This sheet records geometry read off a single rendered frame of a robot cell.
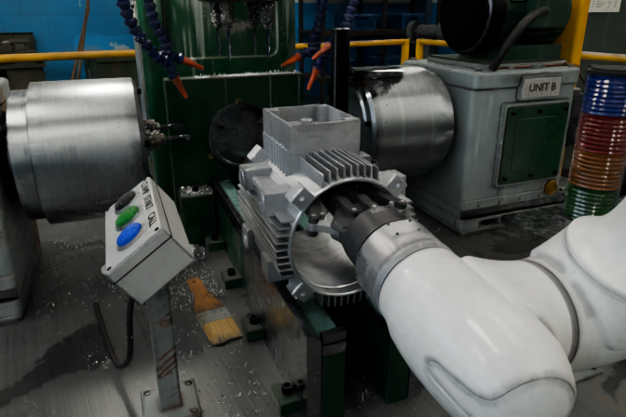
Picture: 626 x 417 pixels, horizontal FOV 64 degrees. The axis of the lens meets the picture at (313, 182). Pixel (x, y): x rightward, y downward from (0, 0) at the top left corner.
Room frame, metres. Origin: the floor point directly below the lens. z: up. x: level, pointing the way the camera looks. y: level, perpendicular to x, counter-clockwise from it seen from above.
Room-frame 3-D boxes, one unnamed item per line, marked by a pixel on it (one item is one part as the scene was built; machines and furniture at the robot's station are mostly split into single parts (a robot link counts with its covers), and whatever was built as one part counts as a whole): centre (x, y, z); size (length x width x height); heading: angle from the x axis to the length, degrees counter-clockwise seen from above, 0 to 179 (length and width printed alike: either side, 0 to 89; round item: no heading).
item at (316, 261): (0.65, -0.01, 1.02); 0.20 x 0.19 x 0.19; 21
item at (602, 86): (0.59, -0.35, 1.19); 0.06 x 0.06 x 0.04
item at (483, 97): (1.21, -0.43, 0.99); 0.35 x 0.31 x 0.37; 112
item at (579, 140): (0.59, -0.35, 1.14); 0.06 x 0.06 x 0.04
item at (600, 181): (0.59, -0.35, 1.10); 0.06 x 0.06 x 0.04
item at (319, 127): (0.69, 0.01, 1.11); 0.12 x 0.11 x 0.07; 21
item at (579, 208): (0.59, -0.35, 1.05); 0.06 x 0.06 x 0.04
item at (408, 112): (1.11, -0.18, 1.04); 0.41 x 0.25 x 0.25; 112
